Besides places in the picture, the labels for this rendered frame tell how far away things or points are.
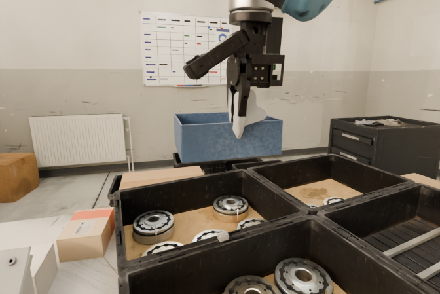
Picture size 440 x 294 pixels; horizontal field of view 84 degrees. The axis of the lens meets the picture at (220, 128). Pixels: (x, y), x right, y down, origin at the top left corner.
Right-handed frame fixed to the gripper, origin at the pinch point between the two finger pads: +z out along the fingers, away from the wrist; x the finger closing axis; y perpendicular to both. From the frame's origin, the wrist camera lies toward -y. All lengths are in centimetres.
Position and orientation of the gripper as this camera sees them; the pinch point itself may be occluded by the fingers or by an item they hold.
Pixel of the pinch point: (234, 131)
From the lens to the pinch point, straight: 45.7
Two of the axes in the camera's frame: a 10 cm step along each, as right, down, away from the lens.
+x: -2.4, -2.7, 9.3
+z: -0.2, 9.6, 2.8
